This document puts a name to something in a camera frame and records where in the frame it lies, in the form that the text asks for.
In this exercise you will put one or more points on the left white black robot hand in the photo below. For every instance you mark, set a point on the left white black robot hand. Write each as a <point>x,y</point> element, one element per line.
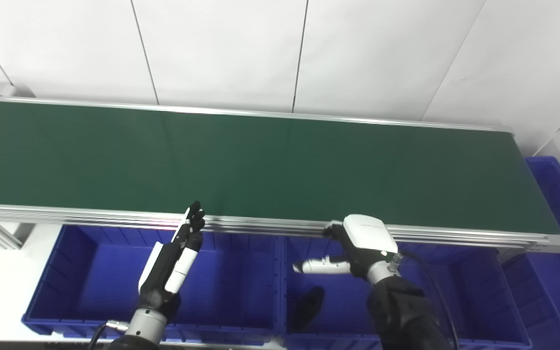
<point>163,277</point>

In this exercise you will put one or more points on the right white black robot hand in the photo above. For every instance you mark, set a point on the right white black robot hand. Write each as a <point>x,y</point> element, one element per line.
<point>367,243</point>

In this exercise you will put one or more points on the black flanged metal part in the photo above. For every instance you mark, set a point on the black flanged metal part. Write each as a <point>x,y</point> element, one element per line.
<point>308,308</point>

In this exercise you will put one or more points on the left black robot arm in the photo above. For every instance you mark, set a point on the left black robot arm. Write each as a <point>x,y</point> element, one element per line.
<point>141,330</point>

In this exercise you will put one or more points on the blue plastic bin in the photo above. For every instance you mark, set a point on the blue plastic bin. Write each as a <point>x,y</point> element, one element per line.
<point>474,301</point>
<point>95,282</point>
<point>557,291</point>

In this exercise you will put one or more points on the green conveyor belt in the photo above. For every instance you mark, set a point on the green conveyor belt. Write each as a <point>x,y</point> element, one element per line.
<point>270,165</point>

